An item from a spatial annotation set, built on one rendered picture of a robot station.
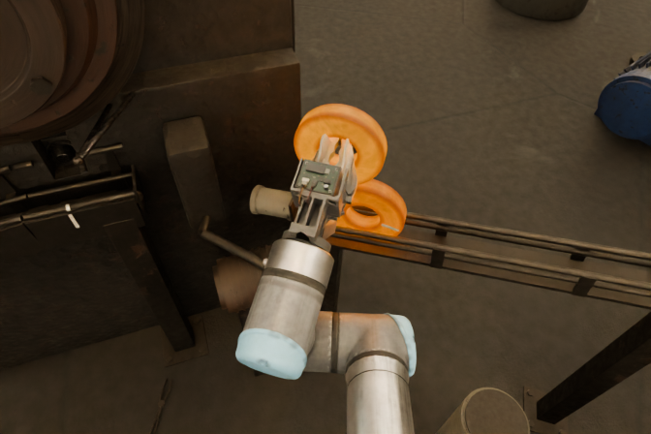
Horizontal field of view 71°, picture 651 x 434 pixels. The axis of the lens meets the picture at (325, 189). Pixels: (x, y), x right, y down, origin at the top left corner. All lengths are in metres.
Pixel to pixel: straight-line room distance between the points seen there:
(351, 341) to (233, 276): 0.38
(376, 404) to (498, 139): 1.71
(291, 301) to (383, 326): 0.18
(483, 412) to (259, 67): 0.75
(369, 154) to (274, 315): 0.30
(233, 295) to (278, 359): 0.43
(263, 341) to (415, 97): 1.86
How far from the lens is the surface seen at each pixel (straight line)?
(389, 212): 0.83
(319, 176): 0.64
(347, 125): 0.71
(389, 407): 0.63
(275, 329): 0.59
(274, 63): 0.93
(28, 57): 0.67
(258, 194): 0.92
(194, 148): 0.87
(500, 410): 0.96
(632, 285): 0.91
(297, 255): 0.61
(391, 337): 0.71
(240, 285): 1.00
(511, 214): 1.92
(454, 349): 1.56
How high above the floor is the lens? 1.39
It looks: 49 degrees down
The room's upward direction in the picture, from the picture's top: 2 degrees clockwise
